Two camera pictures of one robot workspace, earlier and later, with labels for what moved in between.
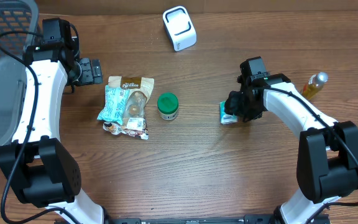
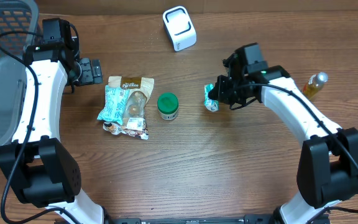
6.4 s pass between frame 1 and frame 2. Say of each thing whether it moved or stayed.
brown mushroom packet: stayed
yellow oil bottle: stayed
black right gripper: moved
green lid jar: stayed
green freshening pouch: moved
